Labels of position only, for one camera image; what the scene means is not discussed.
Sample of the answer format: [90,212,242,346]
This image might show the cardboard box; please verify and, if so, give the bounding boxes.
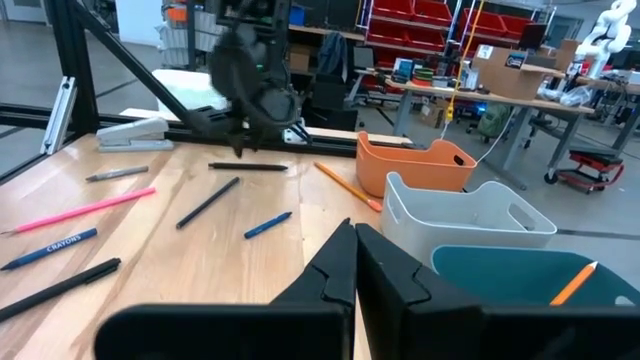
[472,43,549,101]
[288,43,312,73]

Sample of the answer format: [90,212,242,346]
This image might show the large black pen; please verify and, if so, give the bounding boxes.
[0,257,123,324]

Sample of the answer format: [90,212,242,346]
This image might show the red storage bin shelf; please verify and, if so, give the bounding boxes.
[357,0,559,69]

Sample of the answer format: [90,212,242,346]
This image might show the white cable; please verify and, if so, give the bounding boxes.
[438,107,521,166]

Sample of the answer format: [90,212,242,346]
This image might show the blue jacket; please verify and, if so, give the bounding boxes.
[317,32,350,76]

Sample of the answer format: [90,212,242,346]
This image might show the silver aluminium extrusion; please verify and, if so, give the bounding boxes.
[39,75,79,156]

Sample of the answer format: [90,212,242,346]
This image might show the yellow cable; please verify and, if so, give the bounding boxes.
[443,0,487,124]

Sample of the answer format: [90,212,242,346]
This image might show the white foam sheet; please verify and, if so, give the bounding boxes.
[152,68,231,114]

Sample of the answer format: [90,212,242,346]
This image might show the teal plastic bin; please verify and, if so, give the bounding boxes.
[430,243,640,309]

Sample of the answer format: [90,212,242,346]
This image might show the green backpack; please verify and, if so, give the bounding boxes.
[475,103,512,139]

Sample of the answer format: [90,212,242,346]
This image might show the wooden workbench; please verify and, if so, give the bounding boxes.
[384,77,599,191]

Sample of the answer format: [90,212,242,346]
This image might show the orange plastic bin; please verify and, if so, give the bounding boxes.
[355,130,479,199]

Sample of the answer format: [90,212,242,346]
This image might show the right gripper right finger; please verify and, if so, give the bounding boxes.
[356,223,640,360]

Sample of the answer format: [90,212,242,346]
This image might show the red rolling stool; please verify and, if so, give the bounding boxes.
[543,148,626,195]

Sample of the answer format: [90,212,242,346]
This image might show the white stacked crates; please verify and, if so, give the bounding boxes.
[158,9,224,69]

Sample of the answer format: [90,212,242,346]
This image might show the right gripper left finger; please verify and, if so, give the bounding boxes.
[94,218,357,360]

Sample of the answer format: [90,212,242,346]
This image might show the grey stapler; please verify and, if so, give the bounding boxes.
[94,116,175,154]

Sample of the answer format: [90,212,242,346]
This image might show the black monitor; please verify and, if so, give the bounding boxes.
[518,22,549,51]

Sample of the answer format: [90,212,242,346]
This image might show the orange pencil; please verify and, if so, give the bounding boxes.
[548,259,600,307]
[313,160,384,214]

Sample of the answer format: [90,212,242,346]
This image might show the black case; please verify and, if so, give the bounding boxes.
[304,74,359,132]

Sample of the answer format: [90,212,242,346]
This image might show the light grey plastic bin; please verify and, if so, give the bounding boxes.
[379,171,559,269]

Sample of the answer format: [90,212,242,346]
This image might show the grey crayon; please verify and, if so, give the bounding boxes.
[84,164,150,184]

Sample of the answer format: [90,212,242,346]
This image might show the black pencil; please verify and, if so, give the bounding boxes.
[174,175,242,231]

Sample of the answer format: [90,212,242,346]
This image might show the blue crayon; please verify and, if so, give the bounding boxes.
[243,210,294,240]
[0,227,99,273]

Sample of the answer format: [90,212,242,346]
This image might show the pink pencil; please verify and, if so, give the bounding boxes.
[0,186,157,236]

